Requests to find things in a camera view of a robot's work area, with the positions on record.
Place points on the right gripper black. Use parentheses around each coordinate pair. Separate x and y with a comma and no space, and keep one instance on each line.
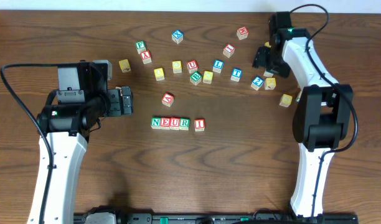
(272,59)

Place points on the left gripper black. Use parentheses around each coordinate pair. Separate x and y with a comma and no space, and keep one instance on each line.
(114,102)

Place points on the green N block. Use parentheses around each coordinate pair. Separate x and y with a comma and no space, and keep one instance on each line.
(155,123)

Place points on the red E block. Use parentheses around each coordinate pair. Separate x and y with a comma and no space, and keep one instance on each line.
(165,123)

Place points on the red u block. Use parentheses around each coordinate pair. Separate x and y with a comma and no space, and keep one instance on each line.
(174,123)
(192,66)

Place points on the green R block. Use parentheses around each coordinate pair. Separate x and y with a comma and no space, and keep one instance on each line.
(184,124)

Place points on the red i block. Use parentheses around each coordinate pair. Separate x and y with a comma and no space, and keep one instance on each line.
(228,50)
(199,124)

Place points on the blue P block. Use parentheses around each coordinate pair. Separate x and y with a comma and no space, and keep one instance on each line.
(268,74)

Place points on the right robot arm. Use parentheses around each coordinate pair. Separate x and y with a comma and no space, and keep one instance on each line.
(325,121)

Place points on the blue 2 block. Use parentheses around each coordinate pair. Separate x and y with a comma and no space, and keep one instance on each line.
(257,83)

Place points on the yellow block beside 2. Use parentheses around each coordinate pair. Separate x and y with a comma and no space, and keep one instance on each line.
(270,83)

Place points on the blue T block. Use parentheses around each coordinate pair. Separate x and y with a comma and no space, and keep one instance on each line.
(236,74)

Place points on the red H block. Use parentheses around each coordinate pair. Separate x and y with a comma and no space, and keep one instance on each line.
(242,33)

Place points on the blue L block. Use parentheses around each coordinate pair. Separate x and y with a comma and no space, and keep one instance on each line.
(218,66)

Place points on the red A block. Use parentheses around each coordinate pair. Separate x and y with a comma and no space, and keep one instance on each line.
(167,99)

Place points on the red Y block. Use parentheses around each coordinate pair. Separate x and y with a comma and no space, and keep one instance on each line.
(146,57)

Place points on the white green Z block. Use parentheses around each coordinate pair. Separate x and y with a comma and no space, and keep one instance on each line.
(298,96)

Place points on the yellow block beside B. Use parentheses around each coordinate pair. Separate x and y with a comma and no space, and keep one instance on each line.
(208,77)

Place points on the green F block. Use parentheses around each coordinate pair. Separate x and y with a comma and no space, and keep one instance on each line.
(140,46)

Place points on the green B block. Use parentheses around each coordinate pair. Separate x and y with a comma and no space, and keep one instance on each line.
(195,78)

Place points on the blue X block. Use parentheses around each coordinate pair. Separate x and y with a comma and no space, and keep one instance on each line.
(177,36)

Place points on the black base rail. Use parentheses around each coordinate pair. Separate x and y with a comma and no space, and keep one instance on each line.
(104,214)

